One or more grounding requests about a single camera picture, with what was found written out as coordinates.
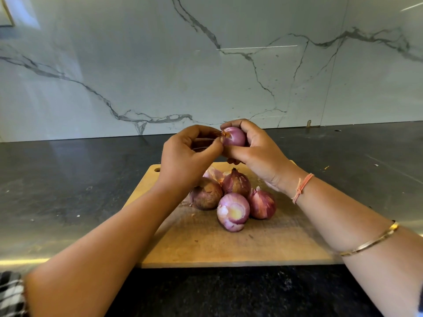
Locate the person's right hand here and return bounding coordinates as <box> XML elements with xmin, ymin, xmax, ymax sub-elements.
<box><xmin>220</xmin><ymin>118</ymin><xmax>306</xmax><ymax>194</ymax></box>

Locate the person's left hand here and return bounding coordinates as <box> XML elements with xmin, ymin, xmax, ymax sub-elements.
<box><xmin>157</xmin><ymin>125</ymin><xmax>226</xmax><ymax>194</ymax></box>

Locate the pile of onion peels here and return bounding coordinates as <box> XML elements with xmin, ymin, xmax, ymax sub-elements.
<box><xmin>201</xmin><ymin>167</ymin><xmax>229</xmax><ymax>184</ymax></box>

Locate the small red onion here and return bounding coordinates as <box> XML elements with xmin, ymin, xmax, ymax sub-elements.
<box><xmin>222</xmin><ymin>126</ymin><xmax>248</xmax><ymax>148</ymax></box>

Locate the brownish red onion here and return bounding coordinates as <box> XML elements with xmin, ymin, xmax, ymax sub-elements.
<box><xmin>191</xmin><ymin>177</ymin><xmax>225</xmax><ymax>210</ymax></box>

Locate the red onion with pale patch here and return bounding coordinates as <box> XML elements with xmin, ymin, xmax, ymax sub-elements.
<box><xmin>217</xmin><ymin>192</ymin><xmax>251</xmax><ymax>233</ymax></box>

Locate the person's right forearm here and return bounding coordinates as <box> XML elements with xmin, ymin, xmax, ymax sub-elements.
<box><xmin>286</xmin><ymin>176</ymin><xmax>423</xmax><ymax>317</ymax></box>

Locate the person's left forearm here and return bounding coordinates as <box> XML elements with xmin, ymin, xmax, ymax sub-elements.
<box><xmin>24</xmin><ymin>183</ymin><xmax>186</xmax><ymax>317</ymax></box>

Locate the wooden cutting board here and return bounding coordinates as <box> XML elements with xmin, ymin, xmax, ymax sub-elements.
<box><xmin>124</xmin><ymin>162</ymin><xmax>345</xmax><ymax>269</ymax></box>

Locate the gold bangle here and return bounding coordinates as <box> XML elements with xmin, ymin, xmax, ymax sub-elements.
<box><xmin>337</xmin><ymin>221</ymin><xmax>401</xmax><ymax>258</ymax></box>

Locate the black white plaid sleeve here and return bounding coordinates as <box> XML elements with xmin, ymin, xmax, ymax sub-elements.
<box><xmin>0</xmin><ymin>270</ymin><xmax>29</xmax><ymax>317</ymax></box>

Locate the orange thread bracelet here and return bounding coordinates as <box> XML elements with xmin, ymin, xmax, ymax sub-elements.
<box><xmin>291</xmin><ymin>172</ymin><xmax>315</xmax><ymax>205</ymax></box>

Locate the white wall switch plate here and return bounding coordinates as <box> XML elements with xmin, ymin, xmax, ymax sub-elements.
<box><xmin>0</xmin><ymin>0</ymin><xmax>15</xmax><ymax>28</ymax></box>

